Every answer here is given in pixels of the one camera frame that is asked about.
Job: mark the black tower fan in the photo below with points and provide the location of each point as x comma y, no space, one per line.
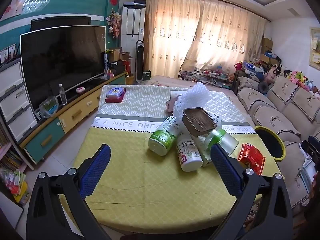
140,62

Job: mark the white supplement bottle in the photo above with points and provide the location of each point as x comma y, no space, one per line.
188,152

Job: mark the brown plastic tray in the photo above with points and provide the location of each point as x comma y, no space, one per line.
197,122

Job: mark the white standing air conditioner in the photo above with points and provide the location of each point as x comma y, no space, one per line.
132,30

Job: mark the blue star print bag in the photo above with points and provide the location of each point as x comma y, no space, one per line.
250,67

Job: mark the yellow green printed tablecloth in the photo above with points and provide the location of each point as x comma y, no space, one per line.
130,180

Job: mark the glass bowl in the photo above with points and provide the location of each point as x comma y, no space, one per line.
48,107

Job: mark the tall stack of cardboard boxes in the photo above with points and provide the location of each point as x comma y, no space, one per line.
266,47

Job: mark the beige embroidered curtain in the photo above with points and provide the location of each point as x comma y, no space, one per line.
200,35

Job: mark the framed flower wall picture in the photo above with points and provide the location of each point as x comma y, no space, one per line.
315,47

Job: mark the yellow bucket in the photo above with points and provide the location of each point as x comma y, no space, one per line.
130,80

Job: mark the pile of colourful books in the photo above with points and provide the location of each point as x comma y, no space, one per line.
15,182

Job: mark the dark green box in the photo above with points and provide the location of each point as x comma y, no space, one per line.
147,75

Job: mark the brown curtain rod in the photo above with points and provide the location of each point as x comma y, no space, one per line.
225,2

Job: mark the hanging flower decoration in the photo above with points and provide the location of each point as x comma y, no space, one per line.
114,23

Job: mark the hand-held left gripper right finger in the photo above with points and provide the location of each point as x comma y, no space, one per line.
226,170

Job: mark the small pink toy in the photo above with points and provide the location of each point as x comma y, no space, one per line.
80,90

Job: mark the red snack packet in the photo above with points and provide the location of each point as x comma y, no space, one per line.
251,157

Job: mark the clear plastic jar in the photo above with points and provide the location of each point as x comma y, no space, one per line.
225,142

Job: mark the yellow teal television stand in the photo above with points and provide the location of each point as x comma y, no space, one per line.
75,112

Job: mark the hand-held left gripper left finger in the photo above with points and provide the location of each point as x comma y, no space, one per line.
96,170

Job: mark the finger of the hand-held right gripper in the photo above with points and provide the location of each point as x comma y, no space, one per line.
310,146

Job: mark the floral beige mat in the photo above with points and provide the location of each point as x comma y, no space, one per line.
165,80

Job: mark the small photo frames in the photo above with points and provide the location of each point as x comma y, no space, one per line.
8,53

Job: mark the beige sofa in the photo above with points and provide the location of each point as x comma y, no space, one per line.
275,110

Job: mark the green white drink bottle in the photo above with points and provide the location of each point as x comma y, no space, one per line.
161,138

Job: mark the black white tube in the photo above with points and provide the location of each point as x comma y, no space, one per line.
106,63

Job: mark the flat red box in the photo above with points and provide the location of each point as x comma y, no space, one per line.
113,100

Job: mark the open cardboard boxes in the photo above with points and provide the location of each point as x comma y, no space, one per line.
120,57

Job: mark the clear water bottle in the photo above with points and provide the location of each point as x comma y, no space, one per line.
63,95

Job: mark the black bin with yellow rim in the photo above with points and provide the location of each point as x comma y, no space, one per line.
271,140

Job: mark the cluttered glass coffee table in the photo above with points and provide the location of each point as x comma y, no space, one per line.
205,77

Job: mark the row of plush toys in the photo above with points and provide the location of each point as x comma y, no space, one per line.
297,77

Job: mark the large curved television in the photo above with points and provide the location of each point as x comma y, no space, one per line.
60,60

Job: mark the blue tissue box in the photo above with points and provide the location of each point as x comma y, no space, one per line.
115,91

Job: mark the white drawer cabinet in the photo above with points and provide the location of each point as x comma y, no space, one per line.
12,100

